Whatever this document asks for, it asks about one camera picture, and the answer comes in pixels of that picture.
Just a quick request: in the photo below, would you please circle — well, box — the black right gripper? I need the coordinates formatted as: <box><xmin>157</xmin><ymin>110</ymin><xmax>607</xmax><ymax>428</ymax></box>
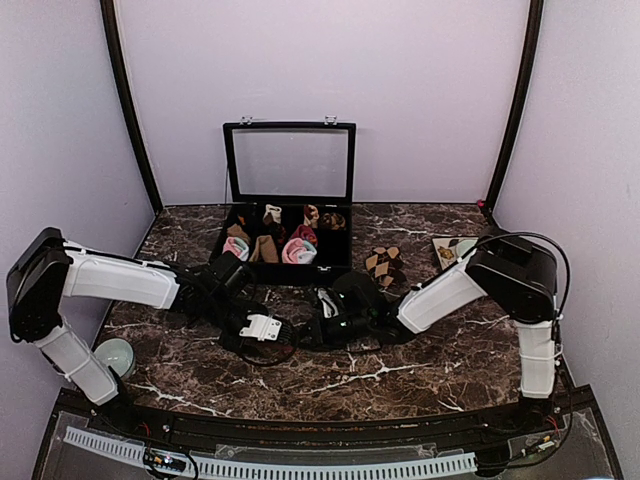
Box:
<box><xmin>292</xmin><ymin>312</ymin><xmax>373</xmax><ymax>352</ymax></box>

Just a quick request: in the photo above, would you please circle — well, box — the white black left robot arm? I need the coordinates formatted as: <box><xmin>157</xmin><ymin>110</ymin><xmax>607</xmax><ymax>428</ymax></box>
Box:
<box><xmin>5</xmin><ymin>228</ymin><xmax>298</xmax><ymax>436</ymax></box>

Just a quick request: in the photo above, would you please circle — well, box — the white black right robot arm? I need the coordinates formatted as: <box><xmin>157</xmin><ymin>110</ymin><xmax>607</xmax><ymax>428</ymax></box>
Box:
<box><xmin>302</xmin><ymin>227</ymin><xmax>570</xmax><ymax>434</ymax></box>

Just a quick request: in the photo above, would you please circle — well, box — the brown argyle rolled sock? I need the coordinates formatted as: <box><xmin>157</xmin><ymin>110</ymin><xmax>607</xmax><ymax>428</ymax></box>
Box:
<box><xmin>365</xmin><ymin>246</ymin><xmax>406</xmax><ymax>288</ymax></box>

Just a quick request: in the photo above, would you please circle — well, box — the pink white rolled sock right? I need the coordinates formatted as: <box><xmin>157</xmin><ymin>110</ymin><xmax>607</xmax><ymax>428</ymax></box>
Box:
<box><xmin>282</xmin><ymin>238</ymin><xmax>317</xmax><ymax>265</ymax></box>

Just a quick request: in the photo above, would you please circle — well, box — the pink white rolled sock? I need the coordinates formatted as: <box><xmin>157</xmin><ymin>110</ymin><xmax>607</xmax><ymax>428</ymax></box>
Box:
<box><xmin>282</xmin><ymin>238</ymin><xmax>317</xmax><ymax>265</ymax></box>
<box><xmin>222</xmin><ymin>236</ymin><xmax>250</xmax><ymax>261</ymax></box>

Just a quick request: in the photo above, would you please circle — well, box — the brown tan rolled sock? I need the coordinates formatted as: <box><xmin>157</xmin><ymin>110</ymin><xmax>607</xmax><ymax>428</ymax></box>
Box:
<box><xmin>248</xmin><ymin>235</ymin><xmax>279</xmax><ymax>264</ymax></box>

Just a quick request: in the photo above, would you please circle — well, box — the maroon teal rolled sock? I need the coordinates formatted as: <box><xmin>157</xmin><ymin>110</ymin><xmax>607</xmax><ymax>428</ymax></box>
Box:
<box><xmin>291</xmin><ymin>224</ymin><xmax>318</xmax><ymax>247</ymax></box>

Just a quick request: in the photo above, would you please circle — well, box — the leopard pattern rolled sock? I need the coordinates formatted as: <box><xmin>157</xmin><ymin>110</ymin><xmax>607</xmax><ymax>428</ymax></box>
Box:
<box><xmin>318</xmin><ymin>212</ymin><xmax>347</xmax><ymax>231</ymax></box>

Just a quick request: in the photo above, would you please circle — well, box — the pink white rolled sock left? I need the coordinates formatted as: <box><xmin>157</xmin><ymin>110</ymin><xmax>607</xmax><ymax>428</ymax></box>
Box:
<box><xmin>222</xmin><ymin>236</ymin><xmax>250</xmax><ymax>261</ymax></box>

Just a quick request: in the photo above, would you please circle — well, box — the cream brown rolled sock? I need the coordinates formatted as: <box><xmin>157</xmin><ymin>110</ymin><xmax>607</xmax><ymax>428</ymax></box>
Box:
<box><xmin>263</xmin><ymin>204</ymin><xmax>282</xmax><ymax>225</ymax></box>

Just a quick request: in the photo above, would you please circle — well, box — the square floral ceramic plate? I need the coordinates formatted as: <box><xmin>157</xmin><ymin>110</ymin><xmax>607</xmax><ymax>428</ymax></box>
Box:
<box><xmin>432</xmin><ymin>237</ymin><xmax>478</xmax><ymax>268</ymax></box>

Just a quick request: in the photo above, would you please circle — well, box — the pale green bowl left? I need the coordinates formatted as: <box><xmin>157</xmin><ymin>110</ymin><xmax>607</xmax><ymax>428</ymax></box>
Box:
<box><xmin>94</xmin><ymin>338</ymin><xmax>136</xmax><ymax>380</ymax></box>

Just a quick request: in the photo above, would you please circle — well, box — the black sock organizer box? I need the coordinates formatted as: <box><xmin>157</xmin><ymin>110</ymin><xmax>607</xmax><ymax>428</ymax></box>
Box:
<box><xmin>210</xmin><ymin>119</ymin><xmax>357</xmax><ymax>286</ymax></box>

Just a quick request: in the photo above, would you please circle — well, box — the pale green ceramic bowl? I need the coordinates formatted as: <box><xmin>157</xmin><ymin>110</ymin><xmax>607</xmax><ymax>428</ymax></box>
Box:
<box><xmin>455</xmin><ymin>238</ymin><xmax>477</xmax><ymax>257</ymax></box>

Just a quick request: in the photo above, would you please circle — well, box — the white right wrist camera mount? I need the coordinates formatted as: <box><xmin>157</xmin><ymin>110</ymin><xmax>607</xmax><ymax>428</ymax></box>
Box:
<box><xmin>316</xmin><ymin>288</ymin><xmax>345</xmax><ymax>319</ymax></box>

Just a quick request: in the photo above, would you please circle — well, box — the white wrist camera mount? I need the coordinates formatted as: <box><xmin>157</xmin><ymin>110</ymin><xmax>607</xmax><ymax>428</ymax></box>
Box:
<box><xmin>316</xmin><ymin>288</ymin><xmax>345</xmax><ymax>319</ymax></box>
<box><xmin>239</xmin><ymin>314</ymin><xmax>282</xmax><ymax>341</ymax></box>

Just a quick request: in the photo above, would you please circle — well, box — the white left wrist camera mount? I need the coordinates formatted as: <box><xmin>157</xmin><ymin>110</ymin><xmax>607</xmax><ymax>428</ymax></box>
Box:
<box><xmin>239</xmin><ymin>314</ymin><xmax>282</xmax><ymax>341</ymax></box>

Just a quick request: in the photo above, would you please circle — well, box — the black front table rail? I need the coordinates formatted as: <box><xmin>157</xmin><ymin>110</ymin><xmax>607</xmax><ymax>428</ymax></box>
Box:
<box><xmin>54</xmin><ymin>387</ymin><xmax>596</xmax><ymax>451</ymax></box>

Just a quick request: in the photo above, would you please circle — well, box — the white slotted cable duct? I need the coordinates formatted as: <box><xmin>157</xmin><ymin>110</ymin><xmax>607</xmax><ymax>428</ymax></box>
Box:
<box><xmin>63</xmin><ymin>427</ymin><xmax>477</xmax><ymax>480</ymax></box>

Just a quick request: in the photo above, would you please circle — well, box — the black right frame post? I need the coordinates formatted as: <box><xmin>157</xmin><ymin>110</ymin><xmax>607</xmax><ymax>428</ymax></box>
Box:
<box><xmin>478</xmin><ymin>0</ymin><xmax>544</xmax><ymax>219</ymax></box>

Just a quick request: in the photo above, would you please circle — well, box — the black frame post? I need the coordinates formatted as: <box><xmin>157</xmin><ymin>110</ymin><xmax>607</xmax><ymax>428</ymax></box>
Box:
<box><xmin>99</xmin><ymin>0</ymin><xmax>164</xmax><ymax>216</ymax></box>
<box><xmin>478</xmin><ymin>0</ymin><xmax>544</xmax><ymax>219</ymax></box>

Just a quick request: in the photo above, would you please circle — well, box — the black left frame post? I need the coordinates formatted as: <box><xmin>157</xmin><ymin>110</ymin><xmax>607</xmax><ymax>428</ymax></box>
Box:
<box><xmin>99</xmin><ymin>0</ymin><xmax>164</xmax><ymax>216</ymax></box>

